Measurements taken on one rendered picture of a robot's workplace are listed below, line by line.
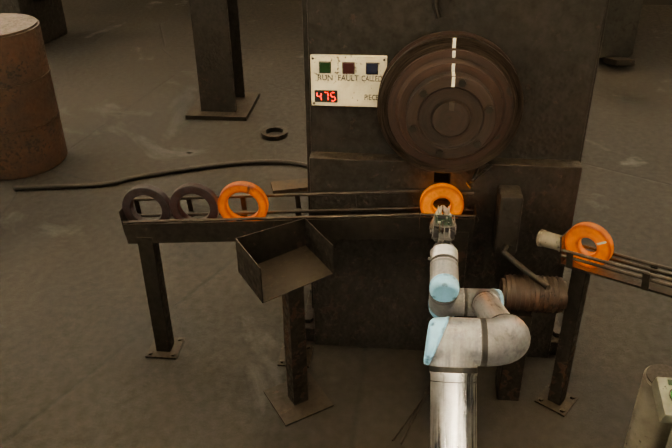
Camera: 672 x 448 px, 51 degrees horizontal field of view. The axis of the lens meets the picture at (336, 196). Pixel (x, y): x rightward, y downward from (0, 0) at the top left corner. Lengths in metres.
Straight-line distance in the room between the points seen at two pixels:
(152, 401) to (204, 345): 0.35
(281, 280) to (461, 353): 0.83
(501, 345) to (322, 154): 1.11
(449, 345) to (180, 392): 1.42
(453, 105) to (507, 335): 0.79
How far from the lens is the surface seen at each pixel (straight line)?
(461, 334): 1.72
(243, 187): 2.53
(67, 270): 3.69
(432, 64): 2.23
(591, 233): 2.41
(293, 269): 2.39
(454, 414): 1.73
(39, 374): 3.12
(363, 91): 2.43
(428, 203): 2.49
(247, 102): 5.38
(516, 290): 2.50
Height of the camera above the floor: 1.97
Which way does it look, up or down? 29 degrees down
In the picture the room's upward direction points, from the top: 1 degrees counter-clockwise
